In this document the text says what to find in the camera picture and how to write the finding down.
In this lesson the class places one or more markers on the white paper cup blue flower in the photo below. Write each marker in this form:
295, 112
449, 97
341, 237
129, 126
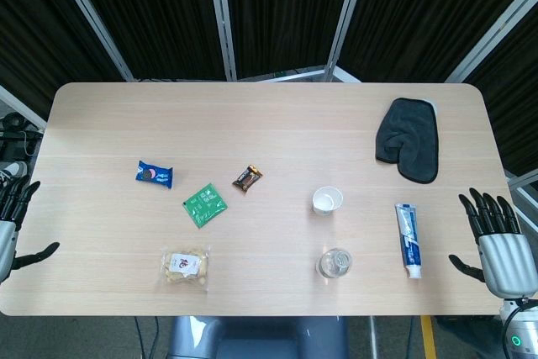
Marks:
327, 200

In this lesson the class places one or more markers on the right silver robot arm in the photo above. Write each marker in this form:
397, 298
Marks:
519, 329

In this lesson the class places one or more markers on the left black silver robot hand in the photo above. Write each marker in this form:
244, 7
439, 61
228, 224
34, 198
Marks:
8, 245

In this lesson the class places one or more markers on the dark grey cloth mitt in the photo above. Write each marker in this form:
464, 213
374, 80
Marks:
414, 140

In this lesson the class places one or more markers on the clear bag of biscuits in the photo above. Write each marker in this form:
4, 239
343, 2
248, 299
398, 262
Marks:
185, 268

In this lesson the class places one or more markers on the blue cookie packet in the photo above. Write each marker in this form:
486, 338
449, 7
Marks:
154, 174

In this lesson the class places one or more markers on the black white sneaker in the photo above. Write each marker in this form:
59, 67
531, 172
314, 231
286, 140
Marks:
14, 172

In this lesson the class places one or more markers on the blue white toothpaste tube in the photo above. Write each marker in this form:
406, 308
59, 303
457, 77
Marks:
409, 241

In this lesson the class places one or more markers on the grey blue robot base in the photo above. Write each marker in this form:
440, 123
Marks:
260, 338

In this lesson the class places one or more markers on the brown chocolate snack packet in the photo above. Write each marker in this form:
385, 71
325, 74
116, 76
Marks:
247, 178

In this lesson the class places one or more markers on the transparent plastic water bottle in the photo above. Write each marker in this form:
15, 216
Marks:
334, 263

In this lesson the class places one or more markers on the black folding screen panel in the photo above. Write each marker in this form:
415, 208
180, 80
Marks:
517, 102
147, 18
420, 10
42, 39
286, 10

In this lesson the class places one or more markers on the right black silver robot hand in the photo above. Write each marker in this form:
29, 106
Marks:
504, 262

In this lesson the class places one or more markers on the green sachet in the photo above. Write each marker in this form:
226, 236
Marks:
204, 205

